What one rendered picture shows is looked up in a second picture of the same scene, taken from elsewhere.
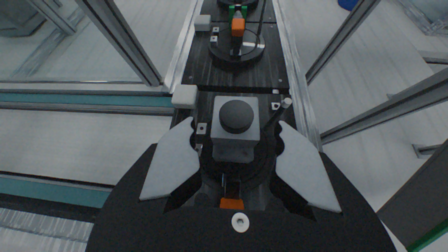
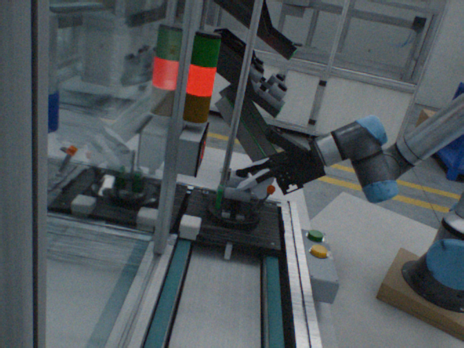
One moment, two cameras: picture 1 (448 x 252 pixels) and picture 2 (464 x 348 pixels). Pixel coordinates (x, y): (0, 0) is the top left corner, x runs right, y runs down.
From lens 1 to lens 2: 99 cm
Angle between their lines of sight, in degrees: 72
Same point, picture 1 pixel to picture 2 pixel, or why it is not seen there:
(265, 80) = (178, 192)
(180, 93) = (191, 221)
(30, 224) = (302, 320)
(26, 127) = not seen: outside the picture
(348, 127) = (224, 174)
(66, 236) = (302, 300)
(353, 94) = not seen: hidden behind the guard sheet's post
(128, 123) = (195, 292)
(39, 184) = (271, 335)
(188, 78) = not seen: hidden behind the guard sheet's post
